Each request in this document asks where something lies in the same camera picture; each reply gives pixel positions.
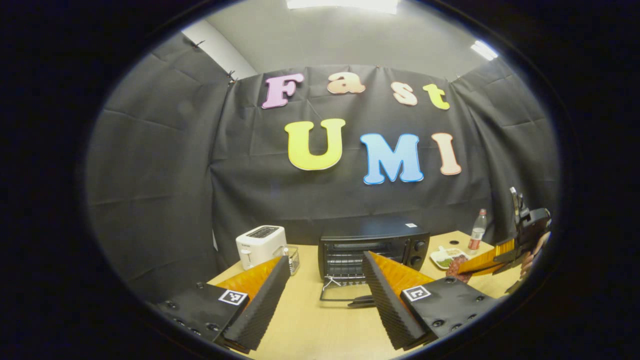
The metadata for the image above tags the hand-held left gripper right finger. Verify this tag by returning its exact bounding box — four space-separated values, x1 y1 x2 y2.
361 250 496 351

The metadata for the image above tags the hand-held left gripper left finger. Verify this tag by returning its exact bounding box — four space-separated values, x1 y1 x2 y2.
150 255 292 353

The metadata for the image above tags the red grilled meat piece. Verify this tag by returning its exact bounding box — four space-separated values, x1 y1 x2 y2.
445 256 473 284

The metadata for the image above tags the black electric oven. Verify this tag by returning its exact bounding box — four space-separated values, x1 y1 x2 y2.
318 220 431 307

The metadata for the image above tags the clear water bottle red label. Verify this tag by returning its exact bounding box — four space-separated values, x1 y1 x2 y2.
467 208 488 256

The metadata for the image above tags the white divided bean dish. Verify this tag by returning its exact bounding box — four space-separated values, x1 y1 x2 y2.
430 246 471 271

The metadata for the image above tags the white toaster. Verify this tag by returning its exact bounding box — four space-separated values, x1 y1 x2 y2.
235 225 288 271

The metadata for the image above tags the black backdrop cloth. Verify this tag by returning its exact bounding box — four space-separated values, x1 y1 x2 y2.
85 32 561 301

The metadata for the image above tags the small ceiling light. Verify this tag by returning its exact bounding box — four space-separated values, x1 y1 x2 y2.
470 40 499 62

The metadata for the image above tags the large ceiling light panel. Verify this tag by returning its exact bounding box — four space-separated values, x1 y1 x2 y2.
286 0 401 15

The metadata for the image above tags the wire utensil holder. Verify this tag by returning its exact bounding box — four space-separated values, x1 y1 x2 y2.
280 245 301 277

